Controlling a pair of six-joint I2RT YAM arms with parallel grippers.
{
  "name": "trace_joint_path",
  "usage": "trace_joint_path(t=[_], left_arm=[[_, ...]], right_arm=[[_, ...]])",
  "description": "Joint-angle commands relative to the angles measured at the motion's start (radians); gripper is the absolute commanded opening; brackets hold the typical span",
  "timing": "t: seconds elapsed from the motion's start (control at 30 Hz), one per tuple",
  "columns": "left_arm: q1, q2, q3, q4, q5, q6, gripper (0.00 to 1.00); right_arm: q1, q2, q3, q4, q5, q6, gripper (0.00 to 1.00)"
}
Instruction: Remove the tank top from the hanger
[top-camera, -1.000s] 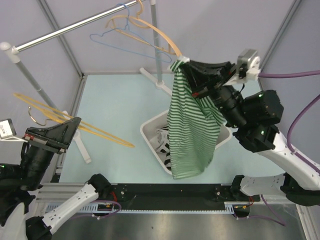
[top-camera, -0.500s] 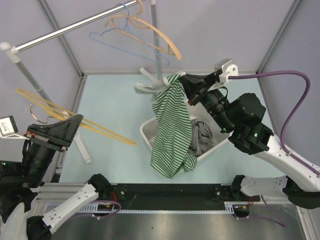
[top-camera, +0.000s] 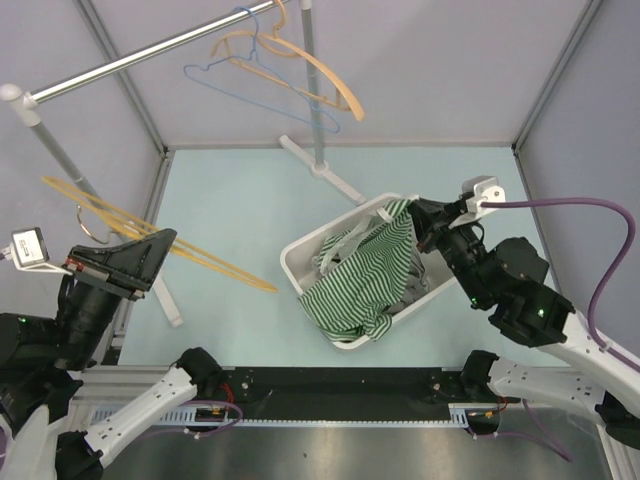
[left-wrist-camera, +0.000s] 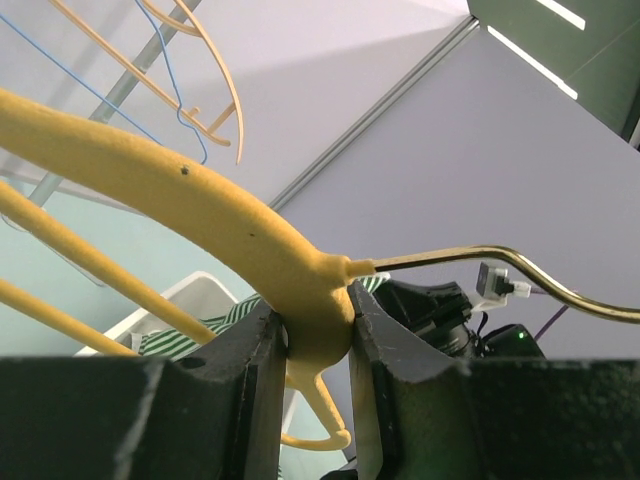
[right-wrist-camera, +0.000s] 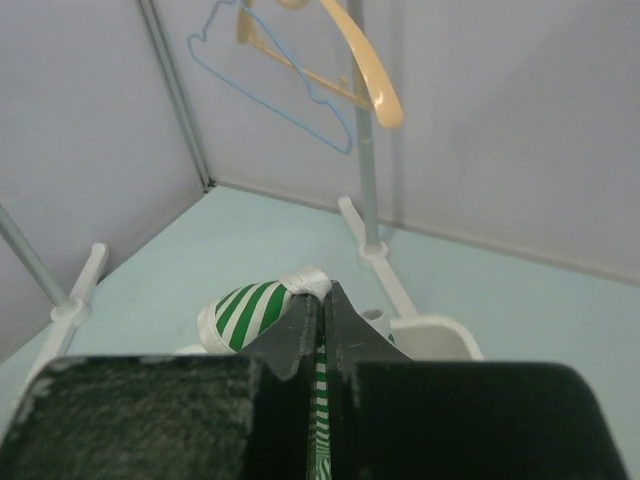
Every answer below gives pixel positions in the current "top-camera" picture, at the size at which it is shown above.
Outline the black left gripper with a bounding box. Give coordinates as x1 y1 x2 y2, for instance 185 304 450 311
55 225 180 367

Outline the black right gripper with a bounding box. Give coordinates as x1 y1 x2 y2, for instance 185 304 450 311
405 196 493 307

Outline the grey tank top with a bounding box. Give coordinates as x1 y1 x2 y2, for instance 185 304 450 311
312 225 431 316

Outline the yellow velvet hanger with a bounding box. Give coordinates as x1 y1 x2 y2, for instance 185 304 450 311
40 174 279 294

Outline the green white striped tank top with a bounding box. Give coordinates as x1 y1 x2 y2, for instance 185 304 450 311
299 198 429 343

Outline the beige plastic hanger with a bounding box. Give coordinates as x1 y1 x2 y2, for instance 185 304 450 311
183 1 365 133

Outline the blue wire hanger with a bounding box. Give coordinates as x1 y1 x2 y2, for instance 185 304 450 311
183 15 339 133

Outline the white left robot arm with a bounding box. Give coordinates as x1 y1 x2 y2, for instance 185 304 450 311
1 228 222 479

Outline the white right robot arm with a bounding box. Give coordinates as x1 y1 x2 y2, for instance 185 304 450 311
409 199 639 448

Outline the white plastic basket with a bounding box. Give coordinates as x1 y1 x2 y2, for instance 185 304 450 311
280 193 456 350

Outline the white clothes rack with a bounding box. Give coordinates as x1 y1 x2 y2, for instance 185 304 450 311
0 0 371 329

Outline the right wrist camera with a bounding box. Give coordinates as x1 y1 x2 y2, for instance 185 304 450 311
449 176 506 229

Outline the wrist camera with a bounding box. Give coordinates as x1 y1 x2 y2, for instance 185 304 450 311
449 176 506 229
1 227 70 275

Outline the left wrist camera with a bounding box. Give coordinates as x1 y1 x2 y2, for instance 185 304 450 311
1 227 70 275

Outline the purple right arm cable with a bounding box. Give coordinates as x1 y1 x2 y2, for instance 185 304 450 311
482 196 640 464

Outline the white cable duct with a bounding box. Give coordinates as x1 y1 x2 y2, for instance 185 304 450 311
89 402 476 429

